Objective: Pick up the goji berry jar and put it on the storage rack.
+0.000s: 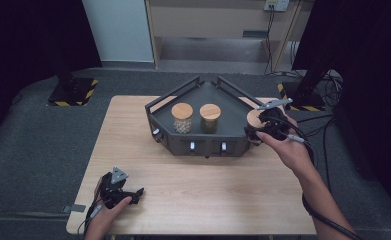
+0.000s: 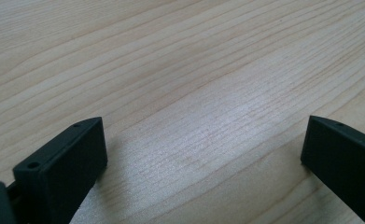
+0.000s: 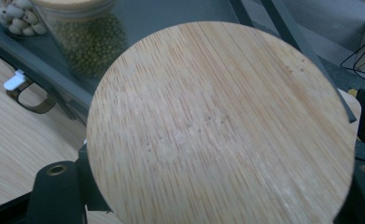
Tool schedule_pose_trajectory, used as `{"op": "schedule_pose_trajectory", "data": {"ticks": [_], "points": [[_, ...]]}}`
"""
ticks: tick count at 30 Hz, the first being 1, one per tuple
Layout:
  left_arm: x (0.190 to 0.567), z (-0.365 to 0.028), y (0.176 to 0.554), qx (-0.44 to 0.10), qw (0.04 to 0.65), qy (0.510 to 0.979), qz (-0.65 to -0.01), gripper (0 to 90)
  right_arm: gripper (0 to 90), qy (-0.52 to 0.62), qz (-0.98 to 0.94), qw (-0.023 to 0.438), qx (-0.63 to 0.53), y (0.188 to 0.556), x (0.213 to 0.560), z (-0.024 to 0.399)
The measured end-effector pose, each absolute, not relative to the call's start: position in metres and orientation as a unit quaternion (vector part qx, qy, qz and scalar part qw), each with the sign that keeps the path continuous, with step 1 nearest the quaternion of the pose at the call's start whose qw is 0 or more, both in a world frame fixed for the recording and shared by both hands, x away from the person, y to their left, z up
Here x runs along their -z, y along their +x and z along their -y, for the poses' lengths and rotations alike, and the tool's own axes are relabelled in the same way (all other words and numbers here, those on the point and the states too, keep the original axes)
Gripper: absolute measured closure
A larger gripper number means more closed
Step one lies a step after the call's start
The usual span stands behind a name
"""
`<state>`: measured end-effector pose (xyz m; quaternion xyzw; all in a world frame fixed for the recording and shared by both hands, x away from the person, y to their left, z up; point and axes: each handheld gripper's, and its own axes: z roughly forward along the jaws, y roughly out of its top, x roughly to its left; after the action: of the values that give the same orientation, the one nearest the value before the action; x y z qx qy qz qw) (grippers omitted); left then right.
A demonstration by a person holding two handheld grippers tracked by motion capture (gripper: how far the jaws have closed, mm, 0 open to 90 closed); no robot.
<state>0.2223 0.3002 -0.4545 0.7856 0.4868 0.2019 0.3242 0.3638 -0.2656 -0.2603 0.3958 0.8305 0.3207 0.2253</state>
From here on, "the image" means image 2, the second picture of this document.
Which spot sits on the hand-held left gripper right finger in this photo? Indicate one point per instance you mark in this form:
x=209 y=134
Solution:
x=345 y=165

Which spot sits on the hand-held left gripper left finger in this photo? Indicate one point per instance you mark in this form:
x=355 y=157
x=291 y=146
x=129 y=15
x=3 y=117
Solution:
x=65 y=174

